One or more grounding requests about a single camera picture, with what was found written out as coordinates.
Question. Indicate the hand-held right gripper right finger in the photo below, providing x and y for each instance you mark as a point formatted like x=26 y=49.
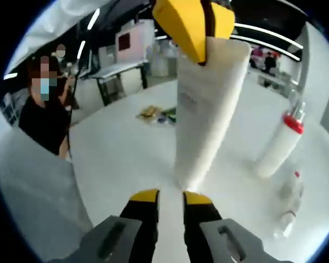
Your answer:
x=200 y=233

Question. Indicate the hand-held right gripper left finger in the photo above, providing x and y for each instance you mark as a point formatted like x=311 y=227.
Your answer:
x=142 y=227

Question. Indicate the large white skincare tube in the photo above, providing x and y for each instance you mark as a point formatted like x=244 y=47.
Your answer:
x=205 y=109

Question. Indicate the dark green printed skincare pouch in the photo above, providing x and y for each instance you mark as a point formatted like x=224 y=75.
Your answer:
x=169 y=113

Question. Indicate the gold foil skincare pouch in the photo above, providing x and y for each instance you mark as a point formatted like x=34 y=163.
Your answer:
x=149 y=111

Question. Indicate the silver foil skincare pouch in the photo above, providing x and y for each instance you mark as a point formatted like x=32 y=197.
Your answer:
x=162 y=120

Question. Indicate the small white skincare tube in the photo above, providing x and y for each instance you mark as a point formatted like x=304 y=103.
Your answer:
x=290 y=200

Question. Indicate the white red-collared skincare pump bottle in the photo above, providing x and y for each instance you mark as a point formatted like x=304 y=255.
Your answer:
x=279 y=145

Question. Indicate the linear ceiling light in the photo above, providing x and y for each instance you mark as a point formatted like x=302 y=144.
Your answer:
x=81 y=49
x=263 y=43
x=10 y=75
x=93 y=18
x=263 y=30

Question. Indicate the pink panel dark square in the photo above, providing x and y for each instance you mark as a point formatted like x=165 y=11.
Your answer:
x=138 y=49

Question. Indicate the white desk black legs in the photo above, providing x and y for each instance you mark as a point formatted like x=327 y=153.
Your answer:
x=118 y=69

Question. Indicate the black pole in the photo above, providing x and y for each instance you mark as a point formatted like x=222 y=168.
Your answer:
x=76 y=82

